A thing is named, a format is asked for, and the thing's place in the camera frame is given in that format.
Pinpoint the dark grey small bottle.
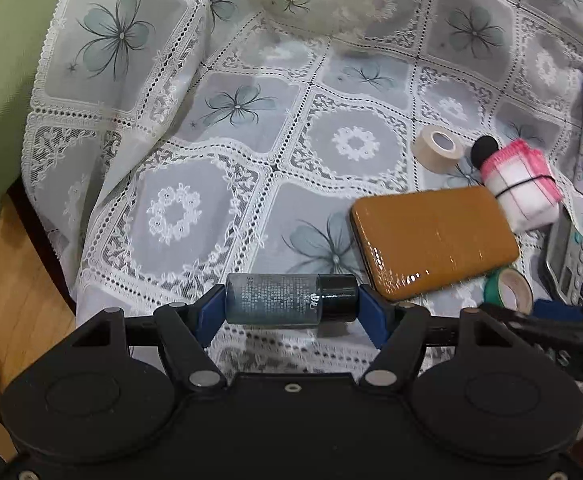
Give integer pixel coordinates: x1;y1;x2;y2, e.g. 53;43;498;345
225;273;359;327

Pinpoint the green tape roll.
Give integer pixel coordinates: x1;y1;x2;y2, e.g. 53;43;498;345
483;266;533;314

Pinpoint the grey desk calculator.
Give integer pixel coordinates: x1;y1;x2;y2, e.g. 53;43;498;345
540;206;583;307

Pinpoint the brown leather wallet case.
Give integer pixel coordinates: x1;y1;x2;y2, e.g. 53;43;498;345
350;186;519;301

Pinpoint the pink white folded handkerchief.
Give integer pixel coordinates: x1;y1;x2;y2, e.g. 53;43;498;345
479;139;563;234

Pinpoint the black cream round ball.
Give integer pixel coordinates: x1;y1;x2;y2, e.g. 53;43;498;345
470;136;500;170

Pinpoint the beige tape roll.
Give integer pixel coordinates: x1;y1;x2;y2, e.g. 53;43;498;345
412;125;465;174

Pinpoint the white lace floral sofa cover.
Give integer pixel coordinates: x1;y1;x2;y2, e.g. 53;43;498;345
20;0;583;376

